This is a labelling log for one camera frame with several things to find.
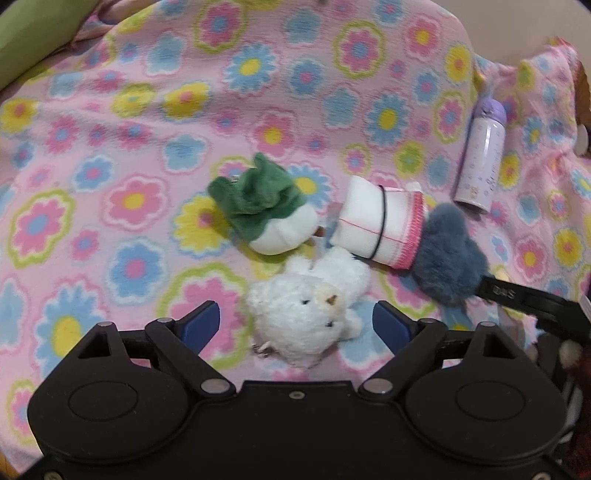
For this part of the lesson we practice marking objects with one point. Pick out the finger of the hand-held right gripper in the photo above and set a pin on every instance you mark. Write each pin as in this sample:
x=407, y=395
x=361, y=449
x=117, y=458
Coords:
x=517, y=295

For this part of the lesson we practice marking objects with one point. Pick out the green cushion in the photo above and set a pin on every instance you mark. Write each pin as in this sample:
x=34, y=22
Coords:
x=27, y=41

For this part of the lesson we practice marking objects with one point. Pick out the rolled white pink towel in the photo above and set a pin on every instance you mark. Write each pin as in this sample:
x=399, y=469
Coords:
x=360, y=221

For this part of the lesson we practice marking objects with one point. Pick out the green and white plush toy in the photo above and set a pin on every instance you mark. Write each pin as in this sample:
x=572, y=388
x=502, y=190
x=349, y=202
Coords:
x=258, y=198

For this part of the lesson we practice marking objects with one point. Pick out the pink floral fleece blanket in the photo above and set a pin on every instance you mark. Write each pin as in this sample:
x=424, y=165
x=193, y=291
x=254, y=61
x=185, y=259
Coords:
x=138, y=138

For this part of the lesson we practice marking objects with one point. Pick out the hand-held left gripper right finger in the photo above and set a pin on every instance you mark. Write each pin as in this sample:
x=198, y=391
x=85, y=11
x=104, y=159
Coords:
x=390, y=325

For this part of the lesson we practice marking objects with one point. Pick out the white fluffy bird plush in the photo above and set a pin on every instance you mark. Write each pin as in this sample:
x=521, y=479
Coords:
x=300, y=314

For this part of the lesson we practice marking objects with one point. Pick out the purple and white bottle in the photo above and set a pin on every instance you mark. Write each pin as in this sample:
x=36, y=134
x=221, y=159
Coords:
x=482, y=157

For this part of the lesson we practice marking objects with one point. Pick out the brown wooden furniture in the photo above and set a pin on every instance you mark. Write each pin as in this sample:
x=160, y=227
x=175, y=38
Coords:
x=582, y=101

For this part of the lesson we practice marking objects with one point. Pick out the blue-grey fluffy plush toy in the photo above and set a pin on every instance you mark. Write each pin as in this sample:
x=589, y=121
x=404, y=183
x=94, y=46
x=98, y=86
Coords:
x=448, y=258

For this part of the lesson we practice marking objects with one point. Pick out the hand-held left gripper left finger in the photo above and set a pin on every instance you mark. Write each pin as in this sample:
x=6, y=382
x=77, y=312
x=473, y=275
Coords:
x=203, y=323

